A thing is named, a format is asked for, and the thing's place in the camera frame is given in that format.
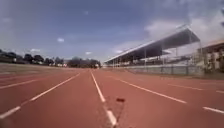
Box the distant row of trees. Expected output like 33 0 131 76
0 48 102 70

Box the roofed grandstand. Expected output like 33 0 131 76
102 24 203 70

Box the fence along track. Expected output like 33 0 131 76
108 63 205 77

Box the red running track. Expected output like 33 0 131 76
0 67 224 128

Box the infield grass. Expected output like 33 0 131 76
0 62 73 76

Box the tan building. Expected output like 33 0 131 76
197 39 224 74

